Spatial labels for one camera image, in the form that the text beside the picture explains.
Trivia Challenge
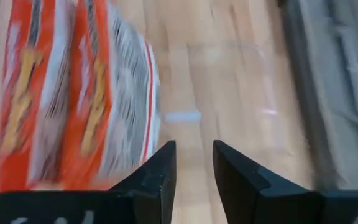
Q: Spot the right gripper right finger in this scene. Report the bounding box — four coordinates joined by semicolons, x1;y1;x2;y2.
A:
212;139;358;224

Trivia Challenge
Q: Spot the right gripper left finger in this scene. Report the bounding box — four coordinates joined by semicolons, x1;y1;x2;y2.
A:
0;139;177;224

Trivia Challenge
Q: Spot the red white packet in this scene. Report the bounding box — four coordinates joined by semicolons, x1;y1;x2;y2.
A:
0;0;162;192

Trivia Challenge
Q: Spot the clear plastic bin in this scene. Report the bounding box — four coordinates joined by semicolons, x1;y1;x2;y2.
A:
0;0;282;194

